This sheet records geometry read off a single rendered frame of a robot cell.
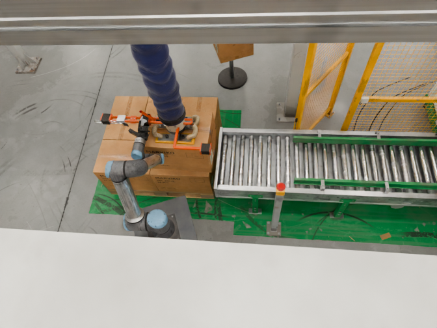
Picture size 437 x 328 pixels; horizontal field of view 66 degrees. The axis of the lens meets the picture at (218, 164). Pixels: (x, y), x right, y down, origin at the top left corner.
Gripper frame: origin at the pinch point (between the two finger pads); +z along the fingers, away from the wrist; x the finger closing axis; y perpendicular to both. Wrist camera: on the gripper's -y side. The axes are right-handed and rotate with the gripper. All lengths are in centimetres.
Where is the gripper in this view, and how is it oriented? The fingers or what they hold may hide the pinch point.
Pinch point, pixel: (142, 120)
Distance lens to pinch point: 295.4
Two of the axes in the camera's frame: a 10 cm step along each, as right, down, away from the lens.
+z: 0.9, -8.7, 4.8
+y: 9.9, 0.4, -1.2
